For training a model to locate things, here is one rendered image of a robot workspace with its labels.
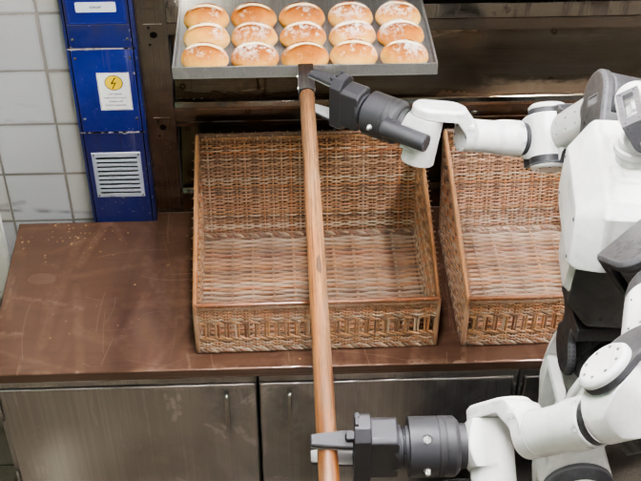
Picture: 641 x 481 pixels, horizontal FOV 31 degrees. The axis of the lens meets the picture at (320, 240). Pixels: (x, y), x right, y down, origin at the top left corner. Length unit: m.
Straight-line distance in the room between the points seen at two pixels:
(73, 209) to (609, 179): 1.61
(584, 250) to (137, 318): 1.24
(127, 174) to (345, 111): 0.80
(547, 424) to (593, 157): 0.51
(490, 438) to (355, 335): 0.99
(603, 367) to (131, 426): 1.53
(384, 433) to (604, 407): 0.33
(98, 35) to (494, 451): 1.45
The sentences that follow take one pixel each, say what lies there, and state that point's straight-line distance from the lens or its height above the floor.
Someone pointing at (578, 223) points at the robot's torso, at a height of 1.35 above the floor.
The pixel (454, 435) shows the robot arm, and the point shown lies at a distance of 1.68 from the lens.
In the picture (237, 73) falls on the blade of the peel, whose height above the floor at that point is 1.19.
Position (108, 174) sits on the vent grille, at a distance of 2.94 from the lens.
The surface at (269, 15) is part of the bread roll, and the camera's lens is 2.58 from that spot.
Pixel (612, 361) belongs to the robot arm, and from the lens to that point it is 1.52.
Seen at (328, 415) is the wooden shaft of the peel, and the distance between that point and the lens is 1.73.
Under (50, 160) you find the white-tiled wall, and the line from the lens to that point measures 2.98.
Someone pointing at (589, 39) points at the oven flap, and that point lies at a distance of 2.86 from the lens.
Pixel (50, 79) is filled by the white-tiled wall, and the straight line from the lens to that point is 2.83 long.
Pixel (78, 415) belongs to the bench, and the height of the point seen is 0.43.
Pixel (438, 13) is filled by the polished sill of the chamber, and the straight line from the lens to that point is 2.72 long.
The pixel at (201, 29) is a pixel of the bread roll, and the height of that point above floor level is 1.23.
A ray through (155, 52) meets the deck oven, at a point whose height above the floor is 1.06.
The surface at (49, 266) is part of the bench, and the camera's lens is 2.94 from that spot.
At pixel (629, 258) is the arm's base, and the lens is 1.74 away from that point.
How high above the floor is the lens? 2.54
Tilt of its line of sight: 42 degrees down
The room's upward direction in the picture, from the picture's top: straight up
